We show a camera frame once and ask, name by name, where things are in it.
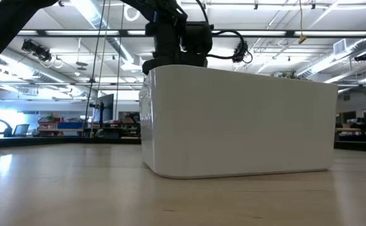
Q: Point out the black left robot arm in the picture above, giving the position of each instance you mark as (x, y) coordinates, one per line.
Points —
(7, 19)

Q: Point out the blue storage bin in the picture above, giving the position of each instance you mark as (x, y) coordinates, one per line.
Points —
(69, 125)

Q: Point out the dark computer monitor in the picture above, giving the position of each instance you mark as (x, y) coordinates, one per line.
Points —
(107, 108)

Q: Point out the black hanging camera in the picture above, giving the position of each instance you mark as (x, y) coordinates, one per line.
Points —
(240, 51)
(36, 49)

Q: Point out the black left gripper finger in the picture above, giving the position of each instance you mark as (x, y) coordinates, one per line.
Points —
(149, 66)

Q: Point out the black metal table frame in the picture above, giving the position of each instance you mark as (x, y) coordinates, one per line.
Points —
(60, 140)

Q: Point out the white plastic basket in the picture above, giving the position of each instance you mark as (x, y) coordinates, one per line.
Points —
(239, 122)

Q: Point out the dark office chair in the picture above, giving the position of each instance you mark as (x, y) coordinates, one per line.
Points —
(8, 130)

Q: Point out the potted plant in ribbed pot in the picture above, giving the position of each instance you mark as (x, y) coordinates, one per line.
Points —
(291, 75)

